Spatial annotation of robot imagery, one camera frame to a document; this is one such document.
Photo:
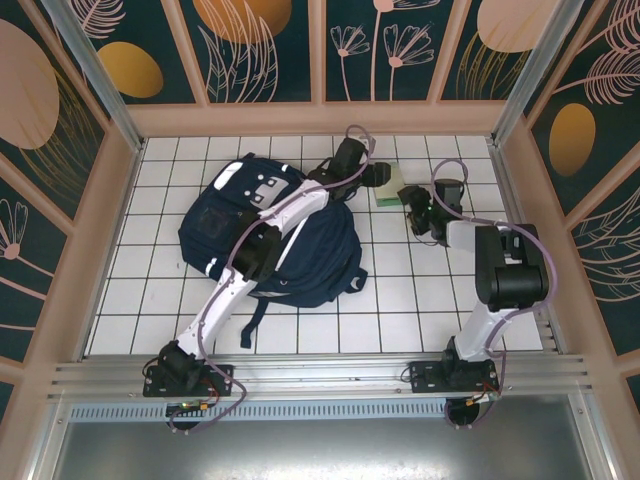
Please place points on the green card packet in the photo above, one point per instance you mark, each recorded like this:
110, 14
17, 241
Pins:
392, 192

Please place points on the navy blue backpack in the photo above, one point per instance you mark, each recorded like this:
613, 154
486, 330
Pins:
320, 260

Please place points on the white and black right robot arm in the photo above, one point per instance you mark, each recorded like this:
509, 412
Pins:
480, 330

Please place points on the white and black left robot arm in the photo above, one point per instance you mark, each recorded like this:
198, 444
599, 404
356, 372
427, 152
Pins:
300, 200

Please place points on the grey metal sheet panel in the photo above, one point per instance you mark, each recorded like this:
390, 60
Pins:
320, 450

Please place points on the aluminium side rail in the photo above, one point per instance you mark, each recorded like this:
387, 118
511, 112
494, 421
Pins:
530, 260

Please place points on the aluminium frame post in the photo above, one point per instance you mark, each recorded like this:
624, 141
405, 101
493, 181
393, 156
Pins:
95, 75
540, 70

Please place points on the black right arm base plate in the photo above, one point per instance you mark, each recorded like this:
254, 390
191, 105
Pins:
425, 377

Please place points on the aluminium mounting rail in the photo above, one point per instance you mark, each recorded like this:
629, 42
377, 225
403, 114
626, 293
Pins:
320, 372

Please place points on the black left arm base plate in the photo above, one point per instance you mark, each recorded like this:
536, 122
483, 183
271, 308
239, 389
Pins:
220, 377

